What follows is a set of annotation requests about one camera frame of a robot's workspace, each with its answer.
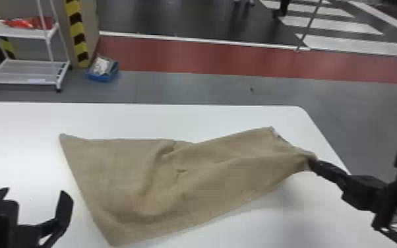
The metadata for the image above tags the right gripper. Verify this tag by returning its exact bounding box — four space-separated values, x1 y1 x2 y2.
308 158 390 213

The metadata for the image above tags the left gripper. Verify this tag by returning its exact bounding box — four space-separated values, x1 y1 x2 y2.
0 187 75 248

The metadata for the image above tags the red snack packet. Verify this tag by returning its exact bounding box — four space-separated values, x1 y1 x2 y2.
3 17 35 30

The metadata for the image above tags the blue basket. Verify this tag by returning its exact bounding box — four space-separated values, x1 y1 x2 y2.
85 55 120 83

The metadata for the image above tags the beige towel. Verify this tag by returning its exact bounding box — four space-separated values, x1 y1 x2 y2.
59 125 319 247

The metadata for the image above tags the white wire rack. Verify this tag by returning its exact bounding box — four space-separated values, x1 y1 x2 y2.
0 0 72 93

